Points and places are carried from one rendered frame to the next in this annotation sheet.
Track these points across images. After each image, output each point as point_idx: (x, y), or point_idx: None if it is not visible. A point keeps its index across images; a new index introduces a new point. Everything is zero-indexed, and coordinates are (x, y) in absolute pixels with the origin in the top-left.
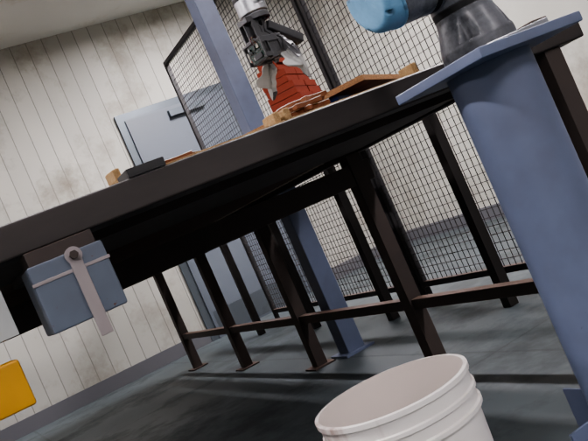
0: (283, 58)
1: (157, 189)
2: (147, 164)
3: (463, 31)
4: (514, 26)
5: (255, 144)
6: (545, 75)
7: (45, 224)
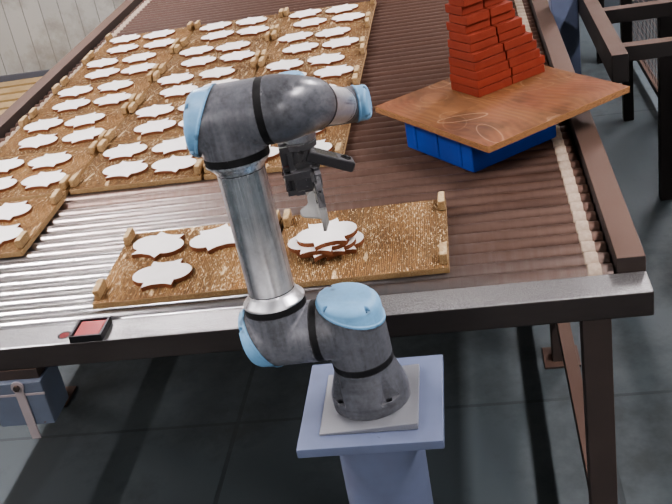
0: (482, 14)
1: (92, 355)
2: (86, 338)
3: (339, 390)
4: (391, 409)
5: (186, 341)
6: (581, 334)
7: (3, 358)
